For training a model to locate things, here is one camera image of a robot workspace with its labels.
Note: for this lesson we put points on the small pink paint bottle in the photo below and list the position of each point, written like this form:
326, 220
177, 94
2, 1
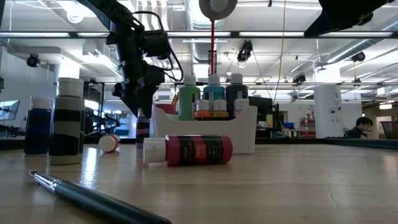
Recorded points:
242, 105

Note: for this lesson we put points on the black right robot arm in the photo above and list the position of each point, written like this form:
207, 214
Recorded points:
382, 2

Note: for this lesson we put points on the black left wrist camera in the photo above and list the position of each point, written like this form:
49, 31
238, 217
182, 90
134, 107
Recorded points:
157, 43

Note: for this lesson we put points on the black monitor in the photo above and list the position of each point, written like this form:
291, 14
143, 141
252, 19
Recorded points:
262, 107

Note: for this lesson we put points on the small purple paint bottle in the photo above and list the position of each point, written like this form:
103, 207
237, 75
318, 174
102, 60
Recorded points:
143, 133

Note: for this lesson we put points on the black ceiling spotlight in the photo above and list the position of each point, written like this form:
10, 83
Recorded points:
359, 56
299, 79
245, 51
32, 60

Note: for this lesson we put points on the large teal paint bottle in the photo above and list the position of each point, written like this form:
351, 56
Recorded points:
214, 91

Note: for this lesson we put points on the small yellow paint bottle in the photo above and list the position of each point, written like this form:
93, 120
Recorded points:
220, 115

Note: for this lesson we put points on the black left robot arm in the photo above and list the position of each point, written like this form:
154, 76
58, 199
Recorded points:
109, 12

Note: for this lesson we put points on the person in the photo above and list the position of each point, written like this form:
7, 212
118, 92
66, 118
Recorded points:
360, 129

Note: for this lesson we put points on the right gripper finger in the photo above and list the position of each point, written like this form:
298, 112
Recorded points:
329, 29
328, 21

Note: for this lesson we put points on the red plastic cup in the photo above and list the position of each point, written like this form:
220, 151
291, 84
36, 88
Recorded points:
166, 109

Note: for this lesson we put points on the small red paint bottle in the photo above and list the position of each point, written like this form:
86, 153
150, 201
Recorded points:
108, 143

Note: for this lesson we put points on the black aluminium table frame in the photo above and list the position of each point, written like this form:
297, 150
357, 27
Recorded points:
373, 143

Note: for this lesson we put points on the dark pen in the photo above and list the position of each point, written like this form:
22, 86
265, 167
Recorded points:
93, 202

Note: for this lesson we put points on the small grey paint bottle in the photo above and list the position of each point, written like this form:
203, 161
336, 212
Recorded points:
66, 124

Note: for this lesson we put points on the small orange paint bottle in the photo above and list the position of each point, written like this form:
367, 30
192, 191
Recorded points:
202, 115

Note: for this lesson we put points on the small magenta paint bottle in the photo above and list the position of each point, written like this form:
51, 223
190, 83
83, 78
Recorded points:
199, 151

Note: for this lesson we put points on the black overhead rig beam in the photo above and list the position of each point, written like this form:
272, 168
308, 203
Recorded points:
234, 34

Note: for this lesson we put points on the lit computer monitor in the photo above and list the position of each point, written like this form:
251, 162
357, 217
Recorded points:
9, 110

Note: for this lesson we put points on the white plastic bin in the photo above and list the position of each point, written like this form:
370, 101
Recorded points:
202, 137

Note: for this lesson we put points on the black paintbrush gold ferrule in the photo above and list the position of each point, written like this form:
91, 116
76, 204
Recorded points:
174, 101

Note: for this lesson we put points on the large navy paint bottle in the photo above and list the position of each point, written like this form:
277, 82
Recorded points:
236, 91

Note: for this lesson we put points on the large green paint bottle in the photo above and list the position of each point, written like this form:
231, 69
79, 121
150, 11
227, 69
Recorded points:
186, 102

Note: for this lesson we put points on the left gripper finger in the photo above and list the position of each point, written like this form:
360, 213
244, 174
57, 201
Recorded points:
138, 101

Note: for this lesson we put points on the small blue paint bottle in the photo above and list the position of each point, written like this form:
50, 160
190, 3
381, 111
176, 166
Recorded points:
37, 130

